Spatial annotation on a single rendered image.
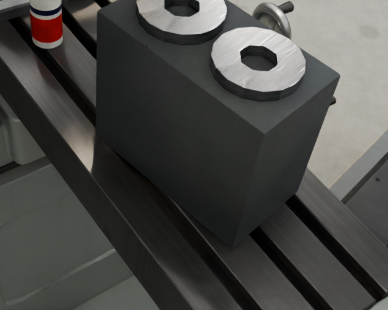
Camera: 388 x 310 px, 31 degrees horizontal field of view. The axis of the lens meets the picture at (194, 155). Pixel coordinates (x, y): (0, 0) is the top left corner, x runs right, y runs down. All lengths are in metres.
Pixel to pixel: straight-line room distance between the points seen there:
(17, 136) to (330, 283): 0.48
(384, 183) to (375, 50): 1.29
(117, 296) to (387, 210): 0.61
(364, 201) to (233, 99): 0.68
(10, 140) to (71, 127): 0.18
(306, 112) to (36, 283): 0.83
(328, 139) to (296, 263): 1.44
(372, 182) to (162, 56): 0.72
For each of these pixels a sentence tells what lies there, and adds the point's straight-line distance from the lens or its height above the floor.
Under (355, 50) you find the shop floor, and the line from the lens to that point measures 2.54.
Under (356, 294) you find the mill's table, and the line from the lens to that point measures 0.77.
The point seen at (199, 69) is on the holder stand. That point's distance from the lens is 0.66.
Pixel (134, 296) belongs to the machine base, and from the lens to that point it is 1.54.
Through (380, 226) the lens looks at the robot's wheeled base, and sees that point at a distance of 1.26.
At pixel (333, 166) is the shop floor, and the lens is 2.12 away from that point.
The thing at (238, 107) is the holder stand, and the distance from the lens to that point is 0.63.
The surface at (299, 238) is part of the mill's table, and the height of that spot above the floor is 0.92.
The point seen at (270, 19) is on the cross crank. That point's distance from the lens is 1.49.
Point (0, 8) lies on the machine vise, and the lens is 0.99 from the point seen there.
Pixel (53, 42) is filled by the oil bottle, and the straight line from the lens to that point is 0.94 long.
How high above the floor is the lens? 1.55
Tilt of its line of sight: 49 degrees down
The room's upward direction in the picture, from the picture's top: 10 degrees clockwise
